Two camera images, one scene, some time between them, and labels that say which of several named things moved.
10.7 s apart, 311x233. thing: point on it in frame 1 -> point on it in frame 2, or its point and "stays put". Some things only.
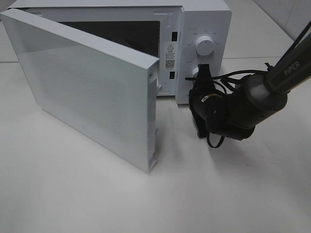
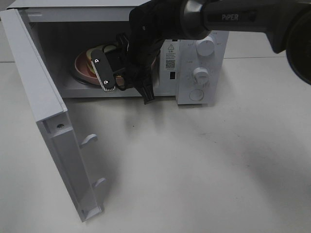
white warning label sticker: (169, 56) stays put
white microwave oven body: (184, 35) stays put
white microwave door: (110, 98) -> (50, 114)
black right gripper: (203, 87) -> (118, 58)
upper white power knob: (204, 45) stays put
